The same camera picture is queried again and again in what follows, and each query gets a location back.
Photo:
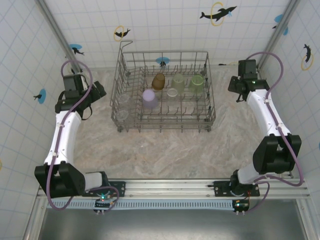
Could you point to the bright green translucent cup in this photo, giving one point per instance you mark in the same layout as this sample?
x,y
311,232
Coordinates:
x,y
196,85

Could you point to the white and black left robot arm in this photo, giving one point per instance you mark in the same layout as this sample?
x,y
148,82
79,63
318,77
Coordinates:
x,y
62,135

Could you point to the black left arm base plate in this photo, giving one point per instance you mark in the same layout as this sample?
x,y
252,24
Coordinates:
x,y
120,187

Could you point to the lilac plastic cup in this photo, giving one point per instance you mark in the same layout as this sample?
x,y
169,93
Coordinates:
x,y
150,98

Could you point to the aluminium corner post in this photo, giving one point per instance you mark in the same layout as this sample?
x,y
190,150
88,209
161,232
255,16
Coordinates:
x,y
275,37
60,37

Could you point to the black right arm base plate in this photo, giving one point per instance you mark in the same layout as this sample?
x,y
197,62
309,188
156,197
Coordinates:
x,y
221,186

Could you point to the brown plastic cup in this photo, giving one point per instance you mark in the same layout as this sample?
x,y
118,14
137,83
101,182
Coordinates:
x,y
158,82

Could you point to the pale olive translucent cup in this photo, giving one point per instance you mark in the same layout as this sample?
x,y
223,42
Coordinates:
x,y
178,83

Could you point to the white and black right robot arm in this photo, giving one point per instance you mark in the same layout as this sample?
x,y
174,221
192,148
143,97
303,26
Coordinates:
x,y
265,112

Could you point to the grey metal panel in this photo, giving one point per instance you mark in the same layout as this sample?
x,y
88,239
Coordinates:
x,y
175,225

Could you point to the long aluminium mounting rail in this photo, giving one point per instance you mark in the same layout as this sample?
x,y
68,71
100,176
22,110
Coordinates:
x,y
170,186

